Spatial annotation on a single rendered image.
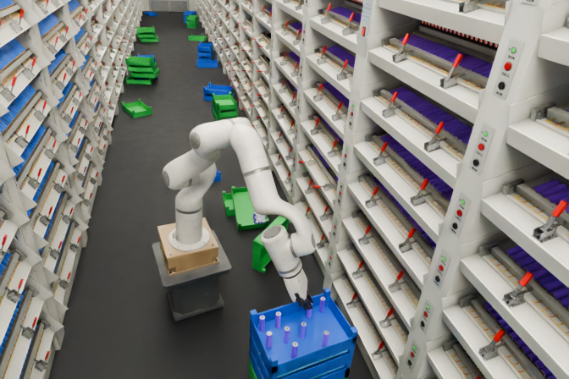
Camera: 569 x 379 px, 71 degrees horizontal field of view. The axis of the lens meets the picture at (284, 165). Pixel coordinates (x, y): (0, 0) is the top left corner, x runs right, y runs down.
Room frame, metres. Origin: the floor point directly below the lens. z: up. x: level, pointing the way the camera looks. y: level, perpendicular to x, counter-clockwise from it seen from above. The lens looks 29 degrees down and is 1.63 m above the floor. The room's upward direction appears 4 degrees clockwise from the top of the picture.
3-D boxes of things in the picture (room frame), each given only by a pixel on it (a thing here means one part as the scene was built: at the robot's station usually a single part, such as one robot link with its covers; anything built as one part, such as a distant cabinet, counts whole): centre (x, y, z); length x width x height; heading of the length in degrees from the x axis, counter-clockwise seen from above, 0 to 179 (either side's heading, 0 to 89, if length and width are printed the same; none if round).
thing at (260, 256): (1.81, 0.04, 0.10); 0.30 x 0.08 x 0.20; 152
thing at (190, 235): (1.47, 0.43, 0.48); 0.19 x 0.19 x 0.18
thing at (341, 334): (0.89, -0.09, 0.52); 0.30 x 0.20 x 0.08; 115
